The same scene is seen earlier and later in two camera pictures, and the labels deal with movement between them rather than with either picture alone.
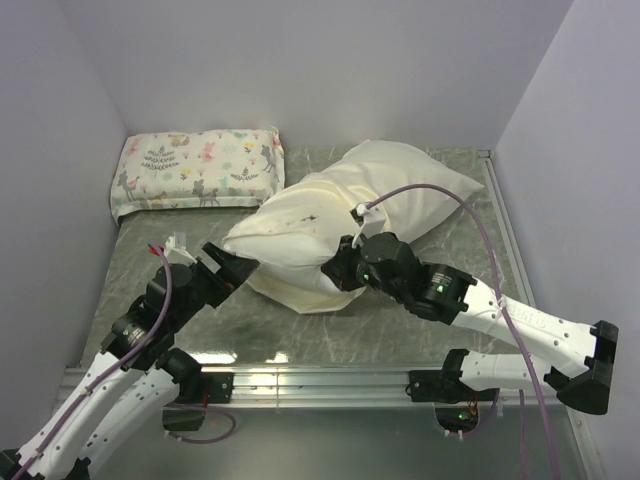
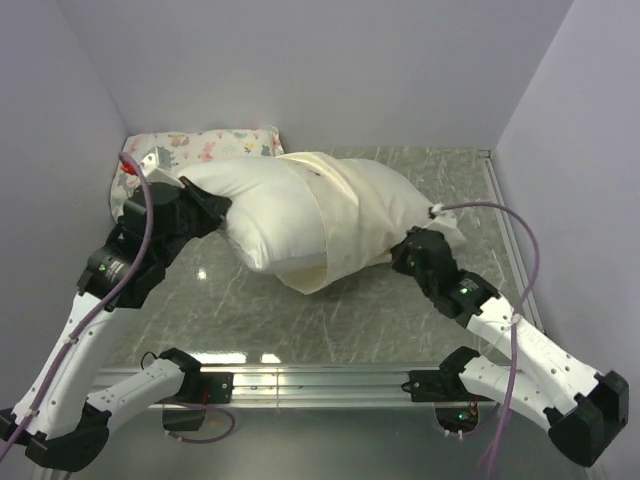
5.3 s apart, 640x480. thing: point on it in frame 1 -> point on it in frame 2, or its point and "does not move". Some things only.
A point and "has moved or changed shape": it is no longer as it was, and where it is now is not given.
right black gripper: [339, 267] -> [399, 253]
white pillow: [291, 241] -> [269, 210]
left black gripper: [234, 270] -> [210, 206]
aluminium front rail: [316, 384] does not move
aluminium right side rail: [510, 238] does not move
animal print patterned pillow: [197, 168] does not move
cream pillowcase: [295, 233] has moved or changed shape
